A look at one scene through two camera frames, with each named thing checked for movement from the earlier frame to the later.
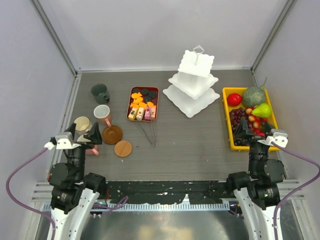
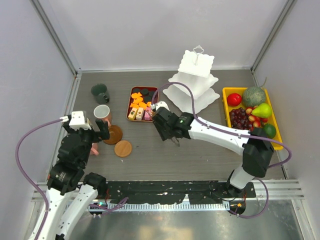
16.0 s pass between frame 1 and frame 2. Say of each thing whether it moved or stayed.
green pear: stayed
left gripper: moved
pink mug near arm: stayed
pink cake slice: stayed
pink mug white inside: stayed
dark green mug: stayed
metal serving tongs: moved
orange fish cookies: stayed
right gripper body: moved
